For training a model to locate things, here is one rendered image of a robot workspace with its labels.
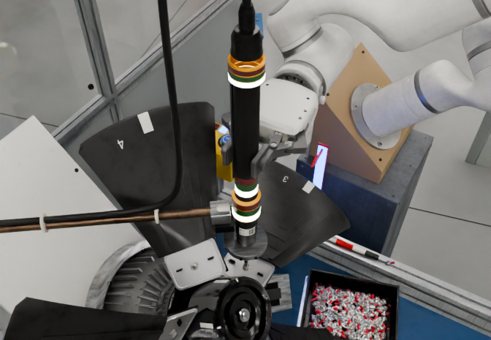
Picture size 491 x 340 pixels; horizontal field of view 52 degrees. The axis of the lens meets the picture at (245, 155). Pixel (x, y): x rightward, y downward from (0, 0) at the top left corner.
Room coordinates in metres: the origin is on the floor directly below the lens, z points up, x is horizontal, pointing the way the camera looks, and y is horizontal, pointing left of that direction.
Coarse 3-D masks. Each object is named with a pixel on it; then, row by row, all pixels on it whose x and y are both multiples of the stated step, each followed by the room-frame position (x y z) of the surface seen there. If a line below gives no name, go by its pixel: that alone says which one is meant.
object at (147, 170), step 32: (128, 128) 0.60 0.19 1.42; (160, 128) 0.60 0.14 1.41; (192, 128) 0.61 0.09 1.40; (96, 160) 0.56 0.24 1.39; (128, 160) 0.56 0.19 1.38; (160, 160) 0.56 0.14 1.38; (192, 160) 0.57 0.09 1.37; (128, 192) 0.53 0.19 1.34; (160, 192) 0.53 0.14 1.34; (192, 192) 0.53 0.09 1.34; (160, 224) 0.49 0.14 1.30; (192, 224) 0.49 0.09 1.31; (160, 256) 0.46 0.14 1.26
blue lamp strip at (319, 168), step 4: (320, 148) 0.79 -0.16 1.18; (324, 148) 0.78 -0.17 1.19; (324, 152) 0.78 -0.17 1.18; (320, 156) 0.79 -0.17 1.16; (324, 156) 0.78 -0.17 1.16; (320, 160) 0.79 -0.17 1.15; (324, 160) 0.78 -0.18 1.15; (316, 164) 0.79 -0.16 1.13; (320, 164) 0.78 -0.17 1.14; (324, 164) 0.78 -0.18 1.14; (316, 168) 0.79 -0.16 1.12; (320, 168) 0.78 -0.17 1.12; (316, 172) 0.79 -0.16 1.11; (320, 172) 0.78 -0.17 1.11; (316, 176) 0.79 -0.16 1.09; (320, 176) 0.78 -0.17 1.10; (316, 180) 0.79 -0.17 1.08; (320, 180) 0.78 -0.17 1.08; (316, 184) 0.79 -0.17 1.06; (320, 184) 0.78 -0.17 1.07; (320, 188) 0.78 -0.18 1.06
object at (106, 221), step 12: (120, 216) 0.46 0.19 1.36; (132, 216) 0.46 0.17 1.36; (144, 216) 0.47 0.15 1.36; (168, 216) 0.47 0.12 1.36; (180, 216) 0.47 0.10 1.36; (192, 216) 0.47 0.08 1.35; (0, 228) 0.44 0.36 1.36; (12, 228) 0.44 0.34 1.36; (24, 228) 0.45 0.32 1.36; (36, 228) 0.45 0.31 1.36; (48, 228) 0.45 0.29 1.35; (60, 228) 0.45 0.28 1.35
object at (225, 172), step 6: (216, 132) 0.96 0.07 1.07; (222, 132) 0.96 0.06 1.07; (228, 132) 0.96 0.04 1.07; (216, 138) 0.93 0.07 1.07; (216, 144) 0.91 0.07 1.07; (216, 150) 0.89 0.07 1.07; (216, 156) 0.88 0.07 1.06; (216, 162) 0.88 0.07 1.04; (216, 168) 0.88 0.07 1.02; (222, 168) 0.87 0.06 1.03; (228, 168) 0.86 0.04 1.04; (222, 174) 0.87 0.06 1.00; (228, 174) 0.86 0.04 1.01; (228, 180) 0.86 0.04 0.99
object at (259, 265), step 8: (232, 264) 0.49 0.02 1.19; (240, 264) 0.49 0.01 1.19; (256, 264) 0.49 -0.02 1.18; (264, 264) 0.49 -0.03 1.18; (232, 272) 0.48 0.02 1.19; (240, 272) 0.48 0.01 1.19; (248, 272) 0.48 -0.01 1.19; (256, 272) 0.48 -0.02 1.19; (264, 272) 0.48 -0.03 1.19; (272, 272) 0.48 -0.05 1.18; (256, 280) 0.46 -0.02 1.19; (264, 280) 0.46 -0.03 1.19
